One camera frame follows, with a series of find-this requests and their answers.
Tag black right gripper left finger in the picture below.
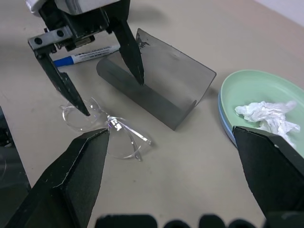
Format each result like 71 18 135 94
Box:
1 128 111 228

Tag white crumpled tissue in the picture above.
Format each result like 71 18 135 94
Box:
234 100 301 148

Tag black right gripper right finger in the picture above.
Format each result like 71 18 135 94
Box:
232 125 304 218

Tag blue and white marker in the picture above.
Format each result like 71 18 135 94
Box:
52 44 119 67

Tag green plate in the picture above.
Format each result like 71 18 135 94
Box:
218 69 304 159

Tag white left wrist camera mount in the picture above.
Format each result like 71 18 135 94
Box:
24 0 120 17

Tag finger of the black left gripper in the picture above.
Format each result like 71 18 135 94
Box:
28 28 91 117
104 0 145 86

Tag clear plastic glasses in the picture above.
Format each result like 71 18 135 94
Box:
60 96 152 162

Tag grey open glasses case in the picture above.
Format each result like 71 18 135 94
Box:
95 28 217 131

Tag blue plate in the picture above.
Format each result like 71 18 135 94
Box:
218 94 239 148

